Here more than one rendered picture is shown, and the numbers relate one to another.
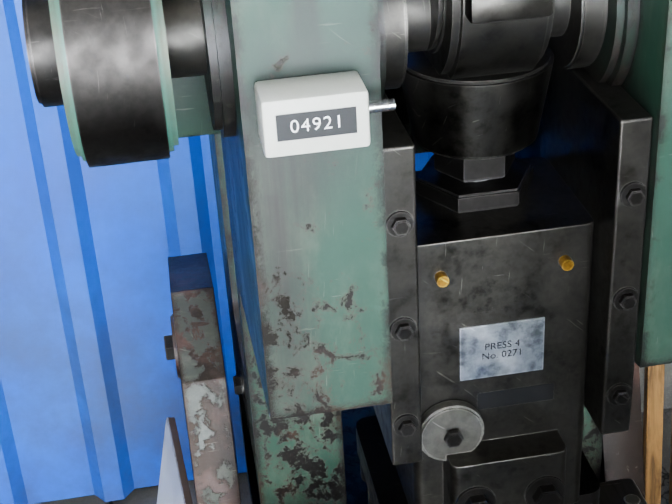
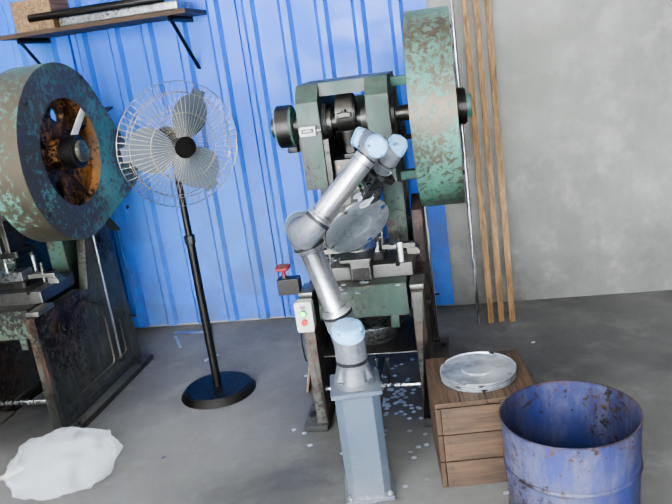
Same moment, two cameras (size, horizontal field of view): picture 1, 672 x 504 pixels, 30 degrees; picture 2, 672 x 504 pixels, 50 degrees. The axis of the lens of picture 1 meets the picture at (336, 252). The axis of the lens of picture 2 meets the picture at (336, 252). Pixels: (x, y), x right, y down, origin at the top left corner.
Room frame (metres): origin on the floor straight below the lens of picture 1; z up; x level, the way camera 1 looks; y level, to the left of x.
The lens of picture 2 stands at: (-2.13, -0.99, 1.63)
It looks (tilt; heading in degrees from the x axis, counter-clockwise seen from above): 16 degrees down; 18
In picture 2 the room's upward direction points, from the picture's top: 8 degrees counter-clockwise
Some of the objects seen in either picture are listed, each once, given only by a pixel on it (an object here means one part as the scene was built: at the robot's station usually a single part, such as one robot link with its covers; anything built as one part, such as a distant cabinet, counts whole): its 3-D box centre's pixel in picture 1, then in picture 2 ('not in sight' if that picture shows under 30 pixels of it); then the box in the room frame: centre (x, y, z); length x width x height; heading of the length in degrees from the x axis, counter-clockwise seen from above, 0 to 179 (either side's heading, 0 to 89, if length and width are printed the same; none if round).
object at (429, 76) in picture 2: not in sight; (425, 107); (1.08, -0.44, 1.33); 1.03 x 0.28 x 0.82; 8
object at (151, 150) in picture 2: not in sight; (207, 228); (1.28, 0.84, 0.80); 1.24 x 0.65 x 1.59; 8
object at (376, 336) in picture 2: not in sight; (373, 326); (0.93, -0.12, 0.36); 0.34 x 0.34 x 0.10
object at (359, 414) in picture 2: not in sight; (362, 436); (0.18, -0.24, 0.23); 0.19 x 0.19 x 0.45; 18
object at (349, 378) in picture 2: not in sight; (353, 370); (0.18, -0.24, 0.50); 0.15 x 0.15 x 0.10
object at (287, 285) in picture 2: not in sight; (291, 296); (0.66, 0.16, 0.62); 0.10 x 0.06 x 0.20; 98
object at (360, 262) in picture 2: not in sight; (360, 265); (0.76, -0.14, 0.72); 0.25 x 0.14 x 0.14; 8
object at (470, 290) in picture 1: (487, 347); (354, 187); (0.89, -0.12, 1.04); 0.17 x 0.15 x 0.30; 8
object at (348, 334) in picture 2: not in sight; (349, 339); (0.19, -0.23, 0.62); 0.13 x 0.12 x 0.14; 24
